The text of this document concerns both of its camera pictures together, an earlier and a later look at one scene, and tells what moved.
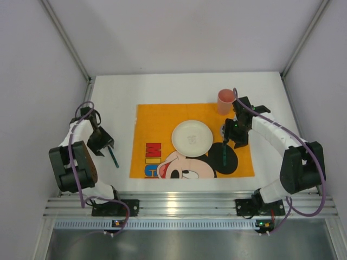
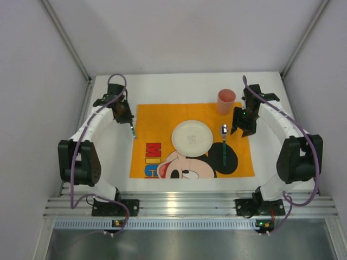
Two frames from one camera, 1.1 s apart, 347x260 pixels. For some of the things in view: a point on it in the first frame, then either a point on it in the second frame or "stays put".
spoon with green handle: [225, 153] stays put
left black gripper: [102, 141] → [124, 116]
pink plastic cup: [225, 98] stays put
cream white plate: [192, 138] stays put
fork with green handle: [113, 157] → [133, 132]
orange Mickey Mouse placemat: [153, 155] stays put
